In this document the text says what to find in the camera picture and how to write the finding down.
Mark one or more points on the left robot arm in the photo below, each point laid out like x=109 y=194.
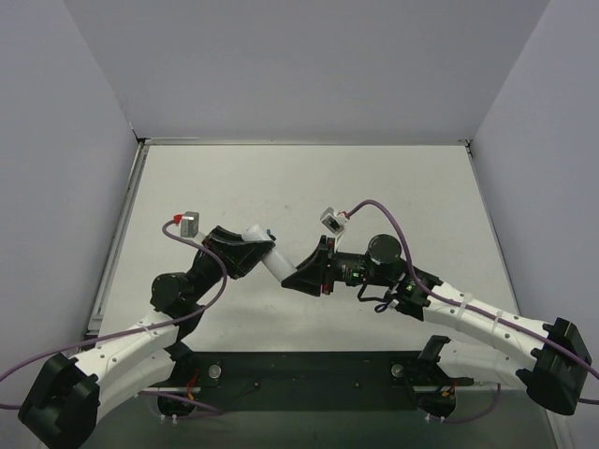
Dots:
x=72 y=393

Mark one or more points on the white remote control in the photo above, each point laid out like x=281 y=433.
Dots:
x=275 y=261

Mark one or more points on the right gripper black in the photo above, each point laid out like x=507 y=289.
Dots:
x=328 y=266

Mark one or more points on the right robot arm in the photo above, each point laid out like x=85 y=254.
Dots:
x=549 y=361

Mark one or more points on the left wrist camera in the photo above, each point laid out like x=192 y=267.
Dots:
x=188 y=223

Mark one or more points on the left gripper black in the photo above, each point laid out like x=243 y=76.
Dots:
x=218 y=253

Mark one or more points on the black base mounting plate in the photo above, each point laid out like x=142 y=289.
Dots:
x=380 y=381

